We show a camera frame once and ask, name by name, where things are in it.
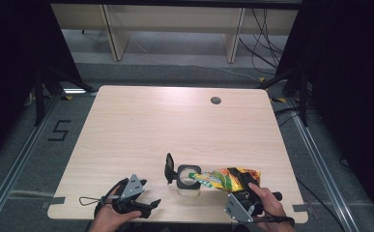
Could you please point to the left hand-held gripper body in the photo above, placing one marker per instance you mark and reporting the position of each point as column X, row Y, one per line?
column 129, row 190

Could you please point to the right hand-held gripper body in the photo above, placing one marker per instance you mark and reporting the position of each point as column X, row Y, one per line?
column 242, row 204

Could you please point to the colourful printed snack pouch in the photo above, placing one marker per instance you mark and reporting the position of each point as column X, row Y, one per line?
column 223, row 180

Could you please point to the glass jar with black lid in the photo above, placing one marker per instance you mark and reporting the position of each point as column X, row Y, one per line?
column 187, row 179

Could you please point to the person's right hand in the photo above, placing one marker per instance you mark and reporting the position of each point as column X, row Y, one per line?
column 268, row 206

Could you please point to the person's left hand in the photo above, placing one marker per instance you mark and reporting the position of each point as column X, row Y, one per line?
column 110, row 216

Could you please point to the grey round table grommet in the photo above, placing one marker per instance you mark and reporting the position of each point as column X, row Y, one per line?
column 215, row 100

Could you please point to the black metal stand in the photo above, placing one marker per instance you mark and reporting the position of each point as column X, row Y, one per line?
column 299, row 93
column 51, row 87

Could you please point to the black curtain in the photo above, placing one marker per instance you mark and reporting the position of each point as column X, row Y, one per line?
column 10, row 64
column 352, row 96

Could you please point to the light wooden shelf unit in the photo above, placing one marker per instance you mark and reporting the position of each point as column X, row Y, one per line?
column 175, row 29

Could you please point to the aluminium floor rail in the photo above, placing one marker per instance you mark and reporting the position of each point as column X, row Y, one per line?
column 17, row 161
column 332, row 167

